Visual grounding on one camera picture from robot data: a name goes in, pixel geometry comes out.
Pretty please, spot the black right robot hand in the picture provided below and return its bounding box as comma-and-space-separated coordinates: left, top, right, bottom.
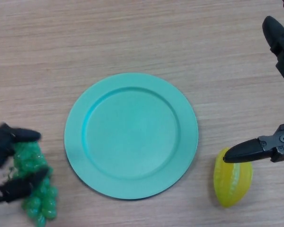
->
222, 0, 284, 164

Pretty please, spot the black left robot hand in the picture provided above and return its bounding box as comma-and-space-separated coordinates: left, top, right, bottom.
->
0, 122, 50, 205

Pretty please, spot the green grapes bunch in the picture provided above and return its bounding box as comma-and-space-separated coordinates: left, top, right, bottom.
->
9, 140, 59, 226

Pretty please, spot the teal round plate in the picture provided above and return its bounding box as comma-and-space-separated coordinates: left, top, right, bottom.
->
63, 72, 199, 201

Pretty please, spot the yellow starfruit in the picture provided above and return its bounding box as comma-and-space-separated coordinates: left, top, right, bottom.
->
214, 147, 254, 209

